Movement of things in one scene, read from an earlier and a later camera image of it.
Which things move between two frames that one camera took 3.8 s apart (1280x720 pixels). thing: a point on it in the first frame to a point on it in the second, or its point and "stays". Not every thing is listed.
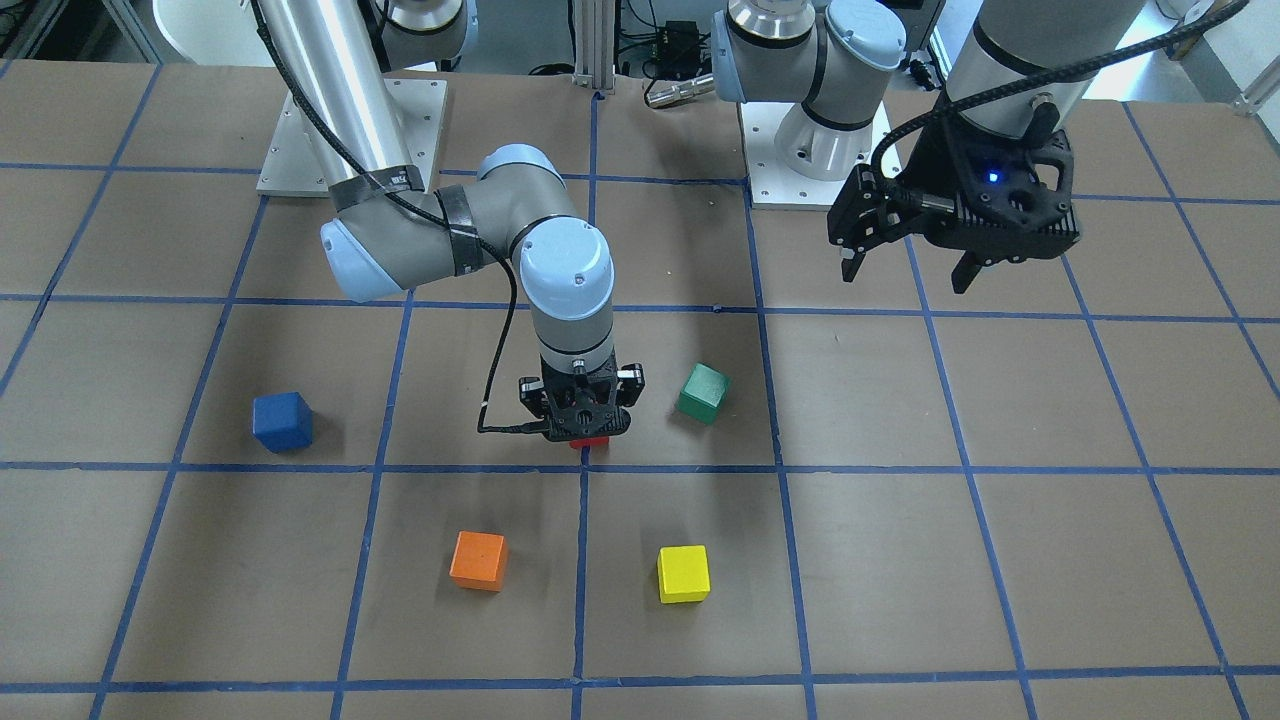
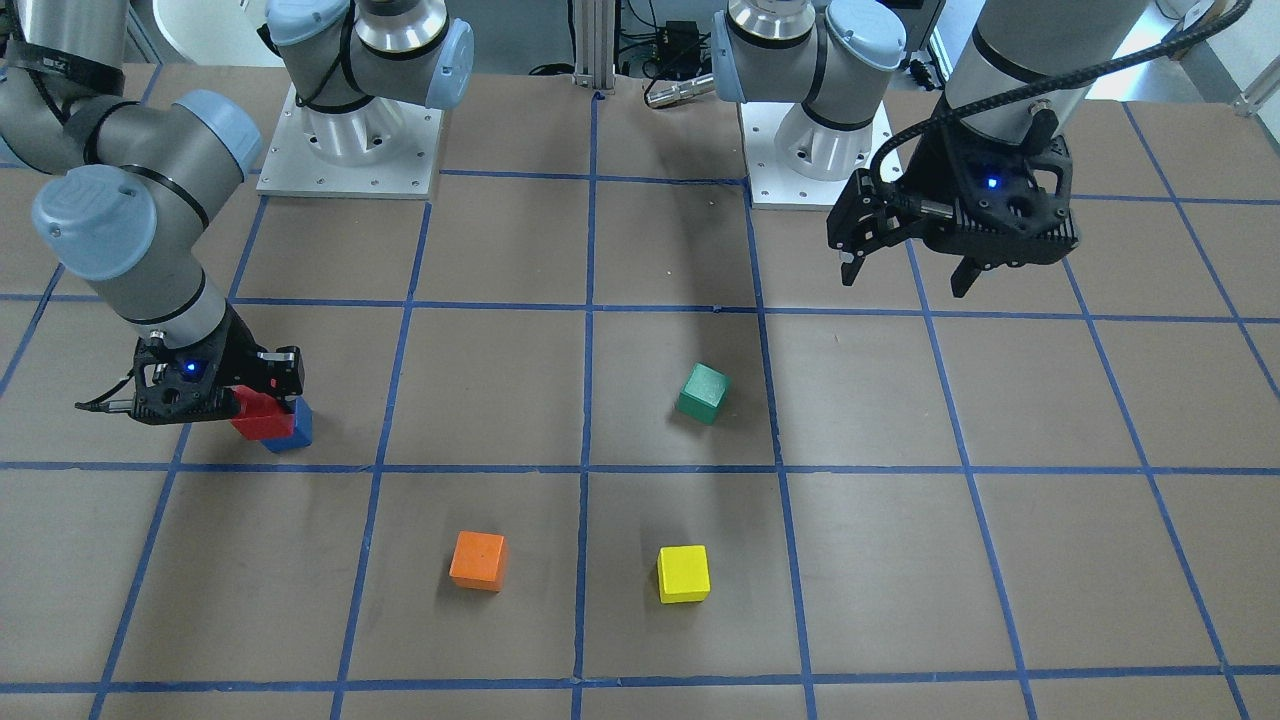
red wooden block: [596, 441] to [263, 417]
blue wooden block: [283, 421] stays
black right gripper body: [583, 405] to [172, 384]
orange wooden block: [479, 561] stays
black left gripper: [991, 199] stays
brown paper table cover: [228, 492] stays
